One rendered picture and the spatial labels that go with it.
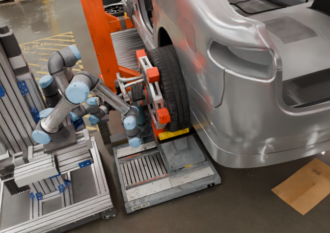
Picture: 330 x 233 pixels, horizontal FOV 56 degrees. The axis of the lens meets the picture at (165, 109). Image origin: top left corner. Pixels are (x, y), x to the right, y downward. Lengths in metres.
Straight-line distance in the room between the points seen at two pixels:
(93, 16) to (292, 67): 1.57
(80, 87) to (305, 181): 1.98
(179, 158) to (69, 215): 0.99
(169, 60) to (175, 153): 0.92
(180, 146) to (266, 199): 0.82
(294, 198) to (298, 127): 1.20
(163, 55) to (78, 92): 0.73
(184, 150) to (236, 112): 1.30
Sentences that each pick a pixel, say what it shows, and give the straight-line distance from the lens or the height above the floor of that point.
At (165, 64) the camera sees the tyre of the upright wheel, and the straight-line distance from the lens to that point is 2.15.
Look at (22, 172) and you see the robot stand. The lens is 2.28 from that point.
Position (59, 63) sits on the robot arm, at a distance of 2.20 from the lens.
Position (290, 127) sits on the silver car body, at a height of 1.11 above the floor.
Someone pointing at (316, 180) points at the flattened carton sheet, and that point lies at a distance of 2.90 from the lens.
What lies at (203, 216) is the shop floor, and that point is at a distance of 2.59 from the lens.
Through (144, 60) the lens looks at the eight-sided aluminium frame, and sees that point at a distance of 2.35.
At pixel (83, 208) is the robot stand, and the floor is 0.23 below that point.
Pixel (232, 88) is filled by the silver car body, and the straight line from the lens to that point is 1.45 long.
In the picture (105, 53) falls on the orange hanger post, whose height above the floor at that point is 1.06.
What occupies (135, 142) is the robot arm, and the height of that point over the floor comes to 0.87.
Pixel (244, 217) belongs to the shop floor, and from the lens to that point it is 2.59.
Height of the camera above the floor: 2.12
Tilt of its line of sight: 35 degrees down
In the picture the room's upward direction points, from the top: 9 degrees counter-clockwise
